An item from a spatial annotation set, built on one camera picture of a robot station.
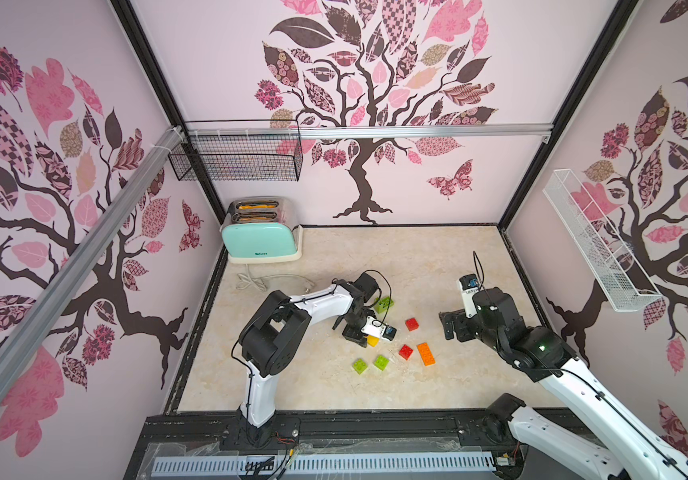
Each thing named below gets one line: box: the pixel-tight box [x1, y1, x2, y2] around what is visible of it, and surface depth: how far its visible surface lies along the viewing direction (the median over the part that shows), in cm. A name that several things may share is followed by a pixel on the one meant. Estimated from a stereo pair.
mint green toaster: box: [220, 196, 303, 264], surface depth 105 cm
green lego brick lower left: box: [352, 358, 368, 375], surface depth 85 cm
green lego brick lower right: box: [374, 355, 390, 371], surface depth 87 cm
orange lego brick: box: [416, 342, 437, 367], surface depth 88 cm
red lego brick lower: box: [398, 344, 414, 361], surface depth 87 cm
